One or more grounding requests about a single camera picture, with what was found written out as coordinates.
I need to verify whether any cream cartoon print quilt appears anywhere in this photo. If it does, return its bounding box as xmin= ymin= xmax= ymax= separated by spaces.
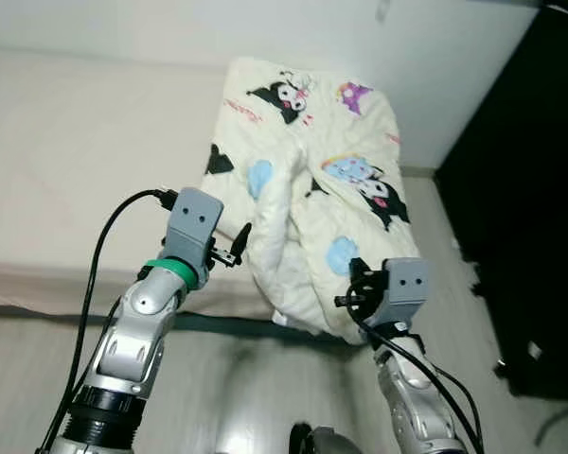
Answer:
xmin=201 ymin=57 xmax=427 ymax=346

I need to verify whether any pale skirting board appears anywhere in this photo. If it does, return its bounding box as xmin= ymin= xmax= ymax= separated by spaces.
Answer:
xmin=398 ymin=165 xmax=442 ymax=181

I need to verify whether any grey right robot leg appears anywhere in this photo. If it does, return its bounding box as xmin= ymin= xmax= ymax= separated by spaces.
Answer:
xmin=289 ymin=424 xmax=363 ymax=454

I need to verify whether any mattress with cream sheet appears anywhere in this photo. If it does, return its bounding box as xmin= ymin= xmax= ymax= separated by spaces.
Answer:
xmin=0 ymin=47 xmax=285 ymax=321

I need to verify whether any large black wardrobe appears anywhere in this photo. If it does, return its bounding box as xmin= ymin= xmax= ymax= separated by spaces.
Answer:
xmin=434 ymin=0 xmax=568 ymax=403

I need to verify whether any black stand leg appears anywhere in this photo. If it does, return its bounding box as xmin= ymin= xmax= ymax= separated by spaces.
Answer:
xmin=533 ymin=402 xmax=568 ymax=447

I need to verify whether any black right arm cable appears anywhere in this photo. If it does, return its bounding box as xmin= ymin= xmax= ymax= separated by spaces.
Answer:
xmin=346 ymin=284 xmax=486 ymax=454
xmin=426 ymin=364 xmax=484 ymax=450

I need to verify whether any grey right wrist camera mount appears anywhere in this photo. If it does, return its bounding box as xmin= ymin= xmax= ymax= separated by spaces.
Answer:
xmin=377 ymin=259 xmax=430 ymax=329

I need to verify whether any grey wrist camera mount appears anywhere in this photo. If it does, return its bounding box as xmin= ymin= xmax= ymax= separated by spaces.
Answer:
xmin=377 ymin=259 xmax=430 ymax=329
xmin=161 ymin=186 xmax=222 ymax=285

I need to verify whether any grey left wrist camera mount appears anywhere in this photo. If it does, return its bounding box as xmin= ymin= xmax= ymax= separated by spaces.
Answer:
xmin=161 ymin=186 xmax=222 ymax=285

